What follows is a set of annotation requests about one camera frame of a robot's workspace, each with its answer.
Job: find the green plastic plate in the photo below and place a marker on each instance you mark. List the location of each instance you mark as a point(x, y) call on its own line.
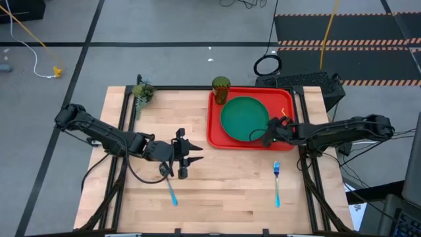
point(243, 118)

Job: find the black computer tower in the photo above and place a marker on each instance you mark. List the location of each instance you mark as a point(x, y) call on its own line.
point(302, 80)

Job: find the black power adapter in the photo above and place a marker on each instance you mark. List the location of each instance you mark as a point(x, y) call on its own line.
point(344, 149)

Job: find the black orange-striped floor mat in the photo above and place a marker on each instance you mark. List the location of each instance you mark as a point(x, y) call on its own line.
point(361, 62)

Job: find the red plastic tray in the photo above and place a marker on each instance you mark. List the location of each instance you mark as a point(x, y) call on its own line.
point(256, 92)

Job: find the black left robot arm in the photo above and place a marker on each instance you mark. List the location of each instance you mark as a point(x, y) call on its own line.
point(98, 131)

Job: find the black side desk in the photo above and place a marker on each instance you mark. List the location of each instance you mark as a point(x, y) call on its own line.
point(388, 210)

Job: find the black computer monitor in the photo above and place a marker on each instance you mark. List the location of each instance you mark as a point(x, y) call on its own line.
point(414, 164)

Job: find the black aluminium table frame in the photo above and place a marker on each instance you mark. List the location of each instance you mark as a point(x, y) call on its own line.
point(181, 88)

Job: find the black floor box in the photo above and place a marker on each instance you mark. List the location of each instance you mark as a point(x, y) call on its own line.
point(19, 11)

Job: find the black clamp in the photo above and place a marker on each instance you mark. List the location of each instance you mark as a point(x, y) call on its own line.
point(265, 233)
point(177, 233)

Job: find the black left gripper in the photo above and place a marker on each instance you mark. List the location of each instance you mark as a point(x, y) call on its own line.
point(164, 151)

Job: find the potted succulent plant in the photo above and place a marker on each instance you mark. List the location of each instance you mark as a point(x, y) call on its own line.
point(143, 92)

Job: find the white paper sheet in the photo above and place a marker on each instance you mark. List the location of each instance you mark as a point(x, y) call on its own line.
point(356, 210)

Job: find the small yellow strip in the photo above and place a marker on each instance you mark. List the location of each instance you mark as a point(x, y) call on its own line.
point(283, 112)

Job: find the small grey floor object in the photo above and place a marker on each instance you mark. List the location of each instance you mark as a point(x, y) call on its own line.
point(5, 68)

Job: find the green faceted plastic cup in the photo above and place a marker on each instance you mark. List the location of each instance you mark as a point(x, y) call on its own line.
point(221, 92)

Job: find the black keyboard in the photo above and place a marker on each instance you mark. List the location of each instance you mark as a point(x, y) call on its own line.
point(408, 227)

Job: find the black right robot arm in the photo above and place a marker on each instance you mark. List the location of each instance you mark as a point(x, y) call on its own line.
point(345, 131)

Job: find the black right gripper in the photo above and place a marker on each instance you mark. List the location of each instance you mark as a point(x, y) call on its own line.
point(278, 131)

